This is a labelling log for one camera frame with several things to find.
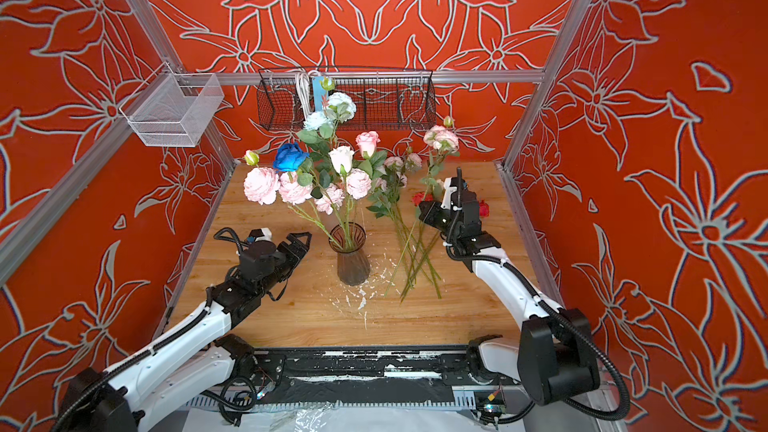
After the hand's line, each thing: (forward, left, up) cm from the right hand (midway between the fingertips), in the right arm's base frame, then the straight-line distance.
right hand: (416, 200), depth 82 cm
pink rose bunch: (+15, -8, +9) cm, 19 cm away
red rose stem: (+14, -3, -17) cm, 22 cm away
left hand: (-9, +31, -6) cm, 33 cm away
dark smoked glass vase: (-14, +18, -13) cm, 26 cm away
